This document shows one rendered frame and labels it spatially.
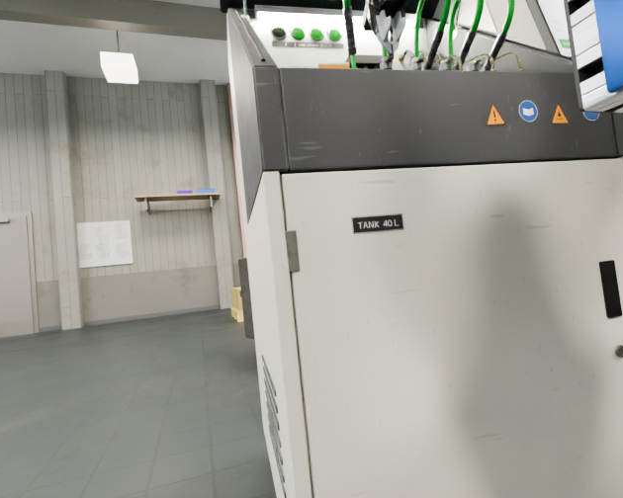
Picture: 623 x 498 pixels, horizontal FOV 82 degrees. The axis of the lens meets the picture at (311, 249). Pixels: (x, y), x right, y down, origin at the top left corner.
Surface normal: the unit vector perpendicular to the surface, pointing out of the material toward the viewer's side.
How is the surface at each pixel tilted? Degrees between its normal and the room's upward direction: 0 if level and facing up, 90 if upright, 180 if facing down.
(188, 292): 90
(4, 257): 90
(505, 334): 90
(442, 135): 90
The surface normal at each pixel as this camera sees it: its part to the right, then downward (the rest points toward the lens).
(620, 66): -0.95, 0.08
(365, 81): 0.21, -0.07
